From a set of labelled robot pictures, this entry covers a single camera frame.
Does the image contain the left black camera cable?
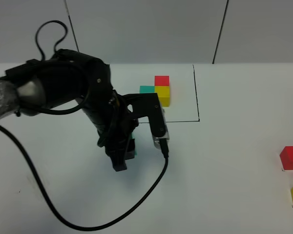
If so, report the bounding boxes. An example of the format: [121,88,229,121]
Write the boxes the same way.
[0,20,170,232]

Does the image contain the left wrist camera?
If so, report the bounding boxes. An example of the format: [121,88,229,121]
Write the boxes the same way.
[123,93,169,149]

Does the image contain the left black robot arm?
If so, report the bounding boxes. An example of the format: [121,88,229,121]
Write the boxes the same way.
[0,49,138,171]

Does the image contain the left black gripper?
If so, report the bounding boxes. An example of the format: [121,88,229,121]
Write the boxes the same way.
[82,90,138,172]

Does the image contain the template yellow block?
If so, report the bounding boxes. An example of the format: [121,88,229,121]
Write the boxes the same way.
[154,86,170,107]

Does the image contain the template red block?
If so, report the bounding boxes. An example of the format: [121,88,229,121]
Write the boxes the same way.
[154,76,170,86]

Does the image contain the template green block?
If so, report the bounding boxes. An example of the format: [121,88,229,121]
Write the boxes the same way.
[139,86,155,94]

